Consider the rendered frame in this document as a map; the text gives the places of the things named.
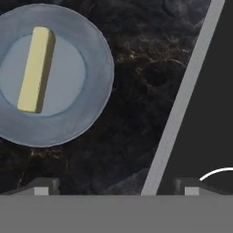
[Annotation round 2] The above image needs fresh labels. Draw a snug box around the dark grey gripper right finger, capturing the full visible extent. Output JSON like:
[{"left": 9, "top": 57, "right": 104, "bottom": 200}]
[{"left": 173, "top": 177, "right": 226, "bottom": 197}]

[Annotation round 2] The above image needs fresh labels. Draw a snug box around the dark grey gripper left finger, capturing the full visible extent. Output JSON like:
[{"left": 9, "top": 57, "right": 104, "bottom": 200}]
[{"left": 3, "top": 177, "right": 61, "bottom": 197}]

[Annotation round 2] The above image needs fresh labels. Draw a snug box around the pale yellow butter stick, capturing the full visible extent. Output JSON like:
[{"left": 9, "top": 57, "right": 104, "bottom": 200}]
[{"left": 16, "top": 25, "right": 56, "bottom": 115}]

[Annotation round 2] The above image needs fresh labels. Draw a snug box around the blue-grey round plate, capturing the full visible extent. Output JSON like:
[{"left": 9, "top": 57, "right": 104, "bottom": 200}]
[{"left": 0, "top": 3, "right": 116, "bottom": 148}]

